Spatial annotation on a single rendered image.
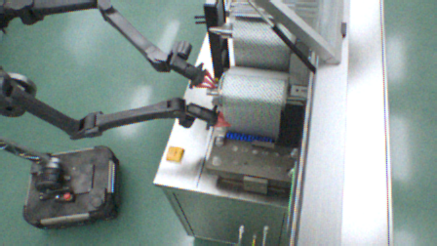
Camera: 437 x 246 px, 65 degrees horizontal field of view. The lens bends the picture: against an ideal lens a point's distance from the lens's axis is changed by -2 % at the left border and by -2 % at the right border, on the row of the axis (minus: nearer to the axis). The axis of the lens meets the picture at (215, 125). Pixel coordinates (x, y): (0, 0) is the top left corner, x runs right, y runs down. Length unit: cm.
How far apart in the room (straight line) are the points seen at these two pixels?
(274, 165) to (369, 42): 60
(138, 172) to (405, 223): 191
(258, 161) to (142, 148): 152
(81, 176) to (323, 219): 207
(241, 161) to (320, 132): 71
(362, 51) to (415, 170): 165
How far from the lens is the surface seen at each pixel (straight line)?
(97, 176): 258
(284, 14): 88
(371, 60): 133
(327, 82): 93
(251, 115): 144
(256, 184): 148
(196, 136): 174
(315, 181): 78
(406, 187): 278
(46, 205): 265
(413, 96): 326
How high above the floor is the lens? 235
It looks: 55 degrees down
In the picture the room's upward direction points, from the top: 10 degrees counter-clockwise
